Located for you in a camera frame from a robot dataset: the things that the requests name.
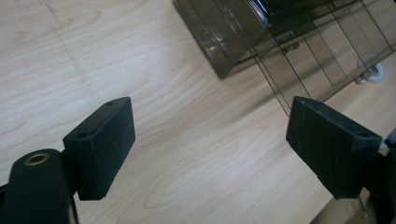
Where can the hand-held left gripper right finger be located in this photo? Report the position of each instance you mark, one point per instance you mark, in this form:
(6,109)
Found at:
(330,146)

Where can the small white round part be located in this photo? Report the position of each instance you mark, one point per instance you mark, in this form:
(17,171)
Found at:
(372,68)

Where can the smoky transparent plastic organizer box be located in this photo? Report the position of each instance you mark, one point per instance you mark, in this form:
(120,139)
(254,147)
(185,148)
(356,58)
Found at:
(236,34)

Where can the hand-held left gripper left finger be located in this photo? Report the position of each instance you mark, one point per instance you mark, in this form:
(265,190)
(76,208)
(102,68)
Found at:
(99,149)

